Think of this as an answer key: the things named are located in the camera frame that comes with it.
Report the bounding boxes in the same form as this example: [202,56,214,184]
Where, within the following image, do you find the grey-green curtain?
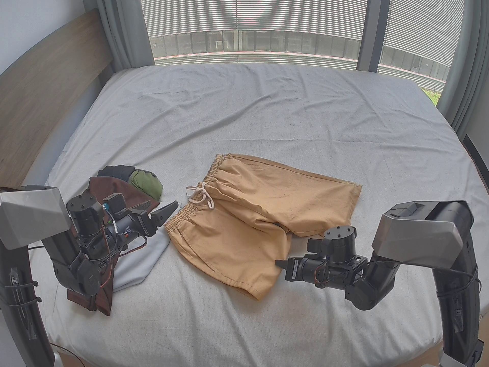
[436,0,489,140]
[78,0,155,73]

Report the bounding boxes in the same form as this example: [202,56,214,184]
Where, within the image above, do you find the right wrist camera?
[307,237,326,258]

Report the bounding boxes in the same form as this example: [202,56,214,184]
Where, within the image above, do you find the green garment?
[128,170,164,200]

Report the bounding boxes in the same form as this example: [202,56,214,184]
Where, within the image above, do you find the black cable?
[50,343,83,363]

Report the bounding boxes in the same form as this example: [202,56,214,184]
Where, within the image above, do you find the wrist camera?
[102,193,132,221]
[307,237,326,258]

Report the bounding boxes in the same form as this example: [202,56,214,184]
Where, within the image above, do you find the brown garment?
[66,176,161,316]

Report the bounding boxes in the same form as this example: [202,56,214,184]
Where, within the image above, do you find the bed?
[0,8,489,367]

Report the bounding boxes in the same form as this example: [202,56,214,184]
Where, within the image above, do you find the window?
[137,0,466,104]

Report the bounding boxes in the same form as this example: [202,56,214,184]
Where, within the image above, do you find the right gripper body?
[287,255,328,283]

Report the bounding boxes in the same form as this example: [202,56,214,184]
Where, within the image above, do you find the pale blue garment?
[111,203,170,293]

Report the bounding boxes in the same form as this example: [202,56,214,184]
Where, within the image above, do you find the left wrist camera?
[102,193,132,221]

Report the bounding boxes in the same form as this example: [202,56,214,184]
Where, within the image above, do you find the black garment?
[97,165,136,180]

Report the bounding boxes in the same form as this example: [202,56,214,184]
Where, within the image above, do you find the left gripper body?
[113,210,160,244]

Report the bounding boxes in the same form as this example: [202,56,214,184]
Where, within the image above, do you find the tan shorts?
[164,153,363,302]

